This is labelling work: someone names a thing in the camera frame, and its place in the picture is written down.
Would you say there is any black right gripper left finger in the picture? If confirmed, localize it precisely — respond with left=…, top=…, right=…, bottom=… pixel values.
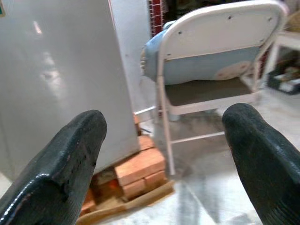
left=0, top=109, right=108, bottom=225

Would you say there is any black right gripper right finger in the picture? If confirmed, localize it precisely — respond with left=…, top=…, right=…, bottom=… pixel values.
left=221, top=103, right=300, bottom=225

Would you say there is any white fridge body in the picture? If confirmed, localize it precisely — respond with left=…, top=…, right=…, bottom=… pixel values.
left=110, top=0, right=157, bottom=124

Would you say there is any red brick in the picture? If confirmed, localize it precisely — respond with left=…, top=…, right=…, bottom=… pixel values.
left=144, top=170, right=167, bottom=191
left=121, top=178, right=148, bottom=201
left=114, top=147, right=166, bottom=187

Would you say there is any black plastic crate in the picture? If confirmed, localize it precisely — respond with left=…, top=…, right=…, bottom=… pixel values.
left=267, top=67, right=300, bottom=96

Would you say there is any brown cardboard sheet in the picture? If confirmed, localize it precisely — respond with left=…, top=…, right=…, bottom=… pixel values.
left=76, top=179, right=176, bottom=225

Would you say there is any white shelf rack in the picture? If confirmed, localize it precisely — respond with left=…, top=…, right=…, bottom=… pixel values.
left=260, top=30, right=300, bottom=94

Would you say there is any white metal folding chair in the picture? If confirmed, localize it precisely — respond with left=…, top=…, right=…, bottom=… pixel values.
left=140, top=0, right=289, bottom=176

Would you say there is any woven straw basket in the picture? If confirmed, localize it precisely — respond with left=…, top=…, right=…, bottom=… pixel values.
left=285, top=11, right=300, bottom=32

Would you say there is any red lattice panel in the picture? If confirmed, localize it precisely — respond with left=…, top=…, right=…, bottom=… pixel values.
left=149, top=0, right=165, bottom=38

